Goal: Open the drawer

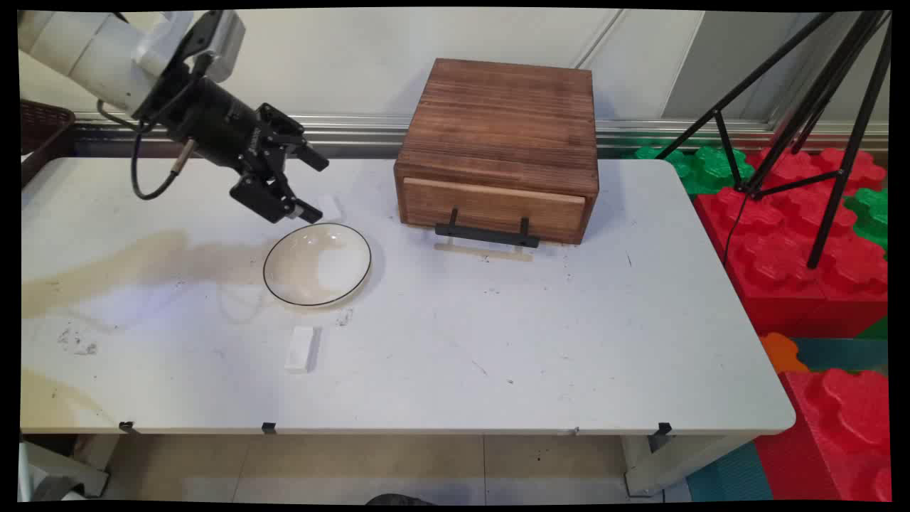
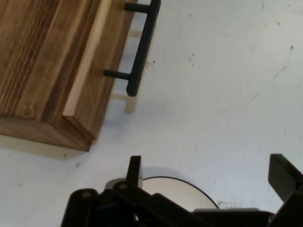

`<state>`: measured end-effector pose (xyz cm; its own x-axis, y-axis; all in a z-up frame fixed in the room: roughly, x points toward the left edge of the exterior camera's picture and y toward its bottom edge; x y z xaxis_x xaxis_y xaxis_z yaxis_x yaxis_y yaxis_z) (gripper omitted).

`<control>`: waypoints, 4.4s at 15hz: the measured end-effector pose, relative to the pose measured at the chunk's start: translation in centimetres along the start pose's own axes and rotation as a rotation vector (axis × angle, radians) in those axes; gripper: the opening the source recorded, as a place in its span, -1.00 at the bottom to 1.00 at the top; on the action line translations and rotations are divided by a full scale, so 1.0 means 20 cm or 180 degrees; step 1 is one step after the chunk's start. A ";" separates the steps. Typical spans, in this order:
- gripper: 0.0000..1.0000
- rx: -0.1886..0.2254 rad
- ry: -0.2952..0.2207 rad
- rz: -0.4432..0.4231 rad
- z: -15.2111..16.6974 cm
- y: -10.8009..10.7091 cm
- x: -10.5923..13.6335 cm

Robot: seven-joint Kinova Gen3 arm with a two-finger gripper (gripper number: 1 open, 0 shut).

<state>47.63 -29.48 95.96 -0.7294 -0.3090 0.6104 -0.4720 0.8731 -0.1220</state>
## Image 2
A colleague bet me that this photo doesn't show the brown wooden cabinet box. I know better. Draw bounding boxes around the brown wooden cabinet box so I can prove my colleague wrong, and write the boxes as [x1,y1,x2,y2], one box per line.
[0,0,106,152]

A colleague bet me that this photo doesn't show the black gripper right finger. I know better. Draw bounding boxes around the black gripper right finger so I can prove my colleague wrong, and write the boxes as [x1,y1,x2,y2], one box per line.
[268,153,303,227]

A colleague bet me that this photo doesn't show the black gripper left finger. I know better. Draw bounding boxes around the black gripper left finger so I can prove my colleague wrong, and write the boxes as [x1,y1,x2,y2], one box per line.
[61,155,206,227]

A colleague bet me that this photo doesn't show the light wooden drawer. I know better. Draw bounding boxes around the light wooden drawer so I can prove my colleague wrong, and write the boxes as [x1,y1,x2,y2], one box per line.
[62,0,138,140]

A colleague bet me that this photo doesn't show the white bowl with black rim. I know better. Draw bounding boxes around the white bowl with black rim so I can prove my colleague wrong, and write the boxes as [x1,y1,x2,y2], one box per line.
[141,176,220,210]

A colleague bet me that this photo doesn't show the black bar drawer handle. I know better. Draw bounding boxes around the black bar drawer handle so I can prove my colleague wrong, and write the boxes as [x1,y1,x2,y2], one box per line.
[103,0,162,96]

